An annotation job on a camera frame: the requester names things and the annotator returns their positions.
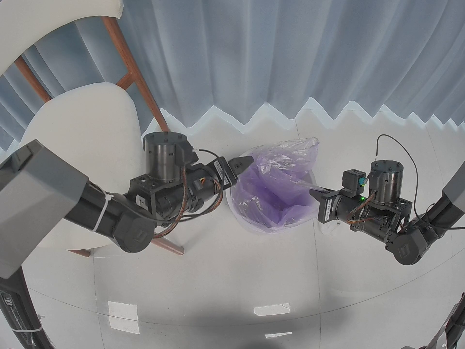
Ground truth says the white trash bin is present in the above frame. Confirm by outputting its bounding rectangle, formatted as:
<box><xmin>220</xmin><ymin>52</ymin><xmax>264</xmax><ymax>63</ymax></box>
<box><xmin>225</xmin><ymin>169</ymin><xmax>321</xmax><ymax>236</ymax></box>

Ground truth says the blue-grey curtain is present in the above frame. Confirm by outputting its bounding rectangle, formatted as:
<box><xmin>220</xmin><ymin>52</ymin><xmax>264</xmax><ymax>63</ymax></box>
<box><xmin>0</xmin><ymin>0</ymin><xmax>465</xmax><ymax>148</ymax></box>

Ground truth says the black cable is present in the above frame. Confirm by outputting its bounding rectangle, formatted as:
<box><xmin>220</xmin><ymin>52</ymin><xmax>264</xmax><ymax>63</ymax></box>
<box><xmin>374</xmin><ymin>134</ymin><xmax>422</xmax><ymax>217</ymax></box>
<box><xmin>156</xmin><ymin>148</ymin><xmax>226</xmax><ymax>232</ymax></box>

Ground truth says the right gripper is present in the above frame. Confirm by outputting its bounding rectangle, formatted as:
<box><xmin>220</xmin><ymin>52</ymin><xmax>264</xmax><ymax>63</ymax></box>
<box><xmin>309</xmin><ymin>189</ymin><xmax>365</xmax><ymax>229</ymax></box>

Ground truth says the white cushioned wooden chair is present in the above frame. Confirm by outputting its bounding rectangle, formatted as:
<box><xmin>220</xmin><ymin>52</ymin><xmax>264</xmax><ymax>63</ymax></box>
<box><xmin>0</xmin><ymin>0</ymin><xmax>186</xmax><ymax>259</ymax></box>

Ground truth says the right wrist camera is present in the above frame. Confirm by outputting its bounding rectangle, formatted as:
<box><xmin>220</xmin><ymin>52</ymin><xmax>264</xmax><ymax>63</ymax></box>
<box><xmin>342</xmin><ymin>169</ymin><xmax>367</xmax><ymax>198</ymax></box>

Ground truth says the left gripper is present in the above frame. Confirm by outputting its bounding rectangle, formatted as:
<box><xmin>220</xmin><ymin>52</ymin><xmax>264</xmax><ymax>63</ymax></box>
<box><xmin>186</xmin><ymin>154</ymin><xmax>256</xmax><ymax>212</ymax></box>

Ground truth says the purple plastic bag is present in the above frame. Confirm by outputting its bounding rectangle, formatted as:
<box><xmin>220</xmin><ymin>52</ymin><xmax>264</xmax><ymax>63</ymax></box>
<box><xmin>232</xmin><ymin>136</ymin><xmax>322</xmax><ymax>228</ymax></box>

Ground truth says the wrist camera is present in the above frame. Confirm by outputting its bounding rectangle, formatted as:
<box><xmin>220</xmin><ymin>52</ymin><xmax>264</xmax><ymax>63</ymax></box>
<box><xmin>175</xmin><ymin>142</ymin><xmax>200</xmax><ymax>168</ymax></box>
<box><xmin>342</xmin><ymin>169</ymin><xmax>367</xmax><ymax>198</ymax></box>

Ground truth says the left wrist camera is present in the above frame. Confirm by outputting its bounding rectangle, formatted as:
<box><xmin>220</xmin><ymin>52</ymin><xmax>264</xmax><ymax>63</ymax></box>
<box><xmin>175</xmin><ymin>142</ymin><xmax>200</xmax><ymax>168</ymax></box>

